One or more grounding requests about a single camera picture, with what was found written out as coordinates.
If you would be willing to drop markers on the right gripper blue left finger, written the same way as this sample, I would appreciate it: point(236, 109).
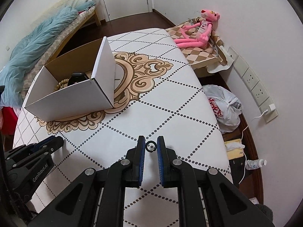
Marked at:
point(138, 162)

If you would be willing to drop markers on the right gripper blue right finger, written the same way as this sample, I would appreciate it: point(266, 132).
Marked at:
point(163, 162)

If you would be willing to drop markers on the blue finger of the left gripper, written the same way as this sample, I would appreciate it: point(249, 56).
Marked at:
point(41, 144)
point(54, 145)

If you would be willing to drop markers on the black wristband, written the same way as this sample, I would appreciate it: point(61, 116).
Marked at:
point(77, 77)

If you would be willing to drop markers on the red bed sheet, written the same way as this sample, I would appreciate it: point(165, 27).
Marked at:
point(9, 121)

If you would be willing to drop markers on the white cardboard box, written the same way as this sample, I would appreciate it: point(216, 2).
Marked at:
point(50, 98)

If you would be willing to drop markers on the white patterned tablecloth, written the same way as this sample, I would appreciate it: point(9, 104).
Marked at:
point(157, 94)

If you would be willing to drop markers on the tissue pack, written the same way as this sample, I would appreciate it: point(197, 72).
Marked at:
point(234, 149)

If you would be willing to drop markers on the bed with checkered mattress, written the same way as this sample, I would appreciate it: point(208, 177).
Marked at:
point(82, 18)

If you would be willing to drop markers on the light blue duvet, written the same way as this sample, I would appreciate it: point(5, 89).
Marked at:
point(29, 51)

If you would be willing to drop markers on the white plastic bag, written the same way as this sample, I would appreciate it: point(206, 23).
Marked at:
point(225, 105)

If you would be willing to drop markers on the white charger plug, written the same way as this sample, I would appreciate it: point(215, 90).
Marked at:
point(271, 108)

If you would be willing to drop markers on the pink panther plush toy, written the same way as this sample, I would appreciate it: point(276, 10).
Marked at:
point(204, 26)

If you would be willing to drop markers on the white pillow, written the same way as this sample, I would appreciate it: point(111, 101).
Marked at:
point(55, 8)

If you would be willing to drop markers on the white wall socket strip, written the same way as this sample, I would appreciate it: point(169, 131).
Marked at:
point(254, 85)

